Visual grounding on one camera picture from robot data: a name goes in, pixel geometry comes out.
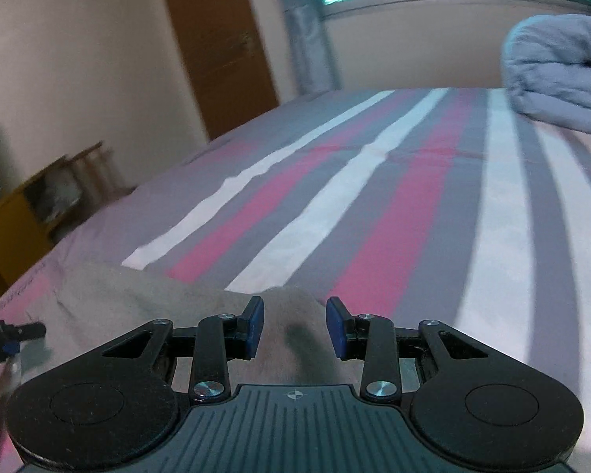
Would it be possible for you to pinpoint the grey-blue curtain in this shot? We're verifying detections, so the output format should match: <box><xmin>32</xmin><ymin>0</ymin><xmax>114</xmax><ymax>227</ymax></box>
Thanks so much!
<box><xmin>258</xmin><ymin>0</ymin><xmax>344</xmax><ymax>98</ymax></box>

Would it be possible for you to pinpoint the wooden stool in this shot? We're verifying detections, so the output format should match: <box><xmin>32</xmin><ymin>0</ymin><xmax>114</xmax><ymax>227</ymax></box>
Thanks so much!
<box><xmin>66</xmin><ymin>141</ymin><xmax>125</xmax><ymax>199</ymax></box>

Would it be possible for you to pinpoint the brown wooden door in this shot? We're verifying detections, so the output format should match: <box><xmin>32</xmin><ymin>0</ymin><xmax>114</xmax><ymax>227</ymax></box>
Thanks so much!
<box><xmin>158</xmin><ymin>0</ymin><xmax>281</xmax><ymax>143</ymax></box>

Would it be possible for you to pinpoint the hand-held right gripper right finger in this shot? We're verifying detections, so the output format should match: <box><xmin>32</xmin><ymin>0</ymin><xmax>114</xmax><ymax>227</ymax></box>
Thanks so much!
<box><xmin>326</xmin><ymin>297</ymin><xmax>491</xmax><ymax>403</ymax></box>

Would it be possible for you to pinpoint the beige grey towel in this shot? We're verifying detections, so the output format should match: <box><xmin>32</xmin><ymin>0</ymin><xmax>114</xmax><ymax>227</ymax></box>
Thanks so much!
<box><xmin>44</xmin><ymin>261</ymin><xmax>348</xmax><ymax>392</ymax></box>

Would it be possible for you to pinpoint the yellow cabinet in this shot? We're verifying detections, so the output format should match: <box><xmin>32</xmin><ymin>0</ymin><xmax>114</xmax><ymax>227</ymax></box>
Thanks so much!
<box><xmin>0</xmin><ymin>155</ymin><xmax>77</xmax><ymax>279</ymax></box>

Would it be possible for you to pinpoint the blue folded duvet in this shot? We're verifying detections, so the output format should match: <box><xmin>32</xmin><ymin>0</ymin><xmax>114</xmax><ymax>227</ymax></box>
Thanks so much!
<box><xmin>501</xmin><ymin>14</ymin><xmax>591</xmax><ymax>140</ymax></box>

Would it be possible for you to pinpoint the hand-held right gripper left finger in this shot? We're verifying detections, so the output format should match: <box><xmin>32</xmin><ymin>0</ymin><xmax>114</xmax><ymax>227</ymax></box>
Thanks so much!
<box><xmin>101</xmin><ymin>296</ymin><xmax>266</xmax><ymax>405</ymax></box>

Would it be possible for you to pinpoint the striped bed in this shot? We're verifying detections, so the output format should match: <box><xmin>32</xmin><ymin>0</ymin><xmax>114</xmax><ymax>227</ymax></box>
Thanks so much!
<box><xmin>0</xmin><ymin>88</ymin><xmax>591</xmax><ymax>451</ymax></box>

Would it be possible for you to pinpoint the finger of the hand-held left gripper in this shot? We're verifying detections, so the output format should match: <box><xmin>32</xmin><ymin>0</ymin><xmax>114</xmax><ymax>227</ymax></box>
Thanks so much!
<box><xmin>0</xmin><ymin>322</ymin><xmax>47</xmax><ymax>358</ymax></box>

